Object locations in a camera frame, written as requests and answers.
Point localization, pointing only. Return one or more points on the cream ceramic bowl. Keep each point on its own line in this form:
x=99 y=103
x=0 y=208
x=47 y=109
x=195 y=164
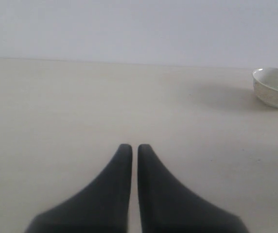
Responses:
x=265 y=85

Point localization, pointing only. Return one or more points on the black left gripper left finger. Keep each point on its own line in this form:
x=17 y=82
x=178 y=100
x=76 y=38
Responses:
x=101 y=207

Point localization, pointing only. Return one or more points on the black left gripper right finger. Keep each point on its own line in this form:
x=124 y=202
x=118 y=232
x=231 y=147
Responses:
x=167 y=206

